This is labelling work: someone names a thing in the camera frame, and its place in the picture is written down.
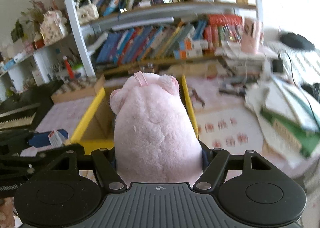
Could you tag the person left hand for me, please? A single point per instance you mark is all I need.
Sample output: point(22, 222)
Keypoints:
point(6, 213)

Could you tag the white green jar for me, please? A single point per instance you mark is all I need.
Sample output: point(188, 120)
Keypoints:
point(79, 71)

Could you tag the pink plush pig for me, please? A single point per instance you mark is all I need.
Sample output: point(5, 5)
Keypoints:
point(160, 163)

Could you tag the wooden chess board box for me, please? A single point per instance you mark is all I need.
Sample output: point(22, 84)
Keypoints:
point(78, 89)

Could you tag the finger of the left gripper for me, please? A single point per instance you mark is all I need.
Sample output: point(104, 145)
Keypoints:
point(39, 139)
point(47, 156)

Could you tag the black Yamaha keyboard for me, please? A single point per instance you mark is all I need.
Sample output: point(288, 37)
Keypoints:
point(26, 110)

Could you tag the black brown small case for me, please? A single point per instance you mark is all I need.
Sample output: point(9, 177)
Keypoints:
point(145, 68)

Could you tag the yellow cardboard box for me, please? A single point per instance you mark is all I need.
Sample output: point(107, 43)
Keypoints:
point(148, 108)

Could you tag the white bookshelf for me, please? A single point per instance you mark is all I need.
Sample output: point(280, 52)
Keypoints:
point(154, 14)

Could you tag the stack of papers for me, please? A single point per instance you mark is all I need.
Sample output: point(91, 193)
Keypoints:
point(288, 116)

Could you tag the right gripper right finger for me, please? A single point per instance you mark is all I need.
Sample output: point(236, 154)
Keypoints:
point(214, 165)

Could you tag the pink pen holder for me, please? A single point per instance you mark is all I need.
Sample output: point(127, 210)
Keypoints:
point(250, 40)

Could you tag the red bottle figurine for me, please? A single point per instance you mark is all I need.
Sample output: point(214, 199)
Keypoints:
point(68, 67)

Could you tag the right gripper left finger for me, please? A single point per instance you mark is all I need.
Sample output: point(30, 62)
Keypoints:
point(105, 170)

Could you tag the pink checkered tablecloth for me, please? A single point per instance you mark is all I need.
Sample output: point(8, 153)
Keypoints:
point(226, 121)

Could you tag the white red small box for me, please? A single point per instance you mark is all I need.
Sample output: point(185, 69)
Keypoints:
point(56, 139)

